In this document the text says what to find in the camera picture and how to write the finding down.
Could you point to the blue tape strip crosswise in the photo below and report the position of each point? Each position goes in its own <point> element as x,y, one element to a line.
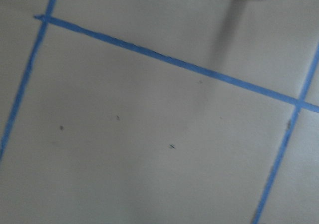
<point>177,62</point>

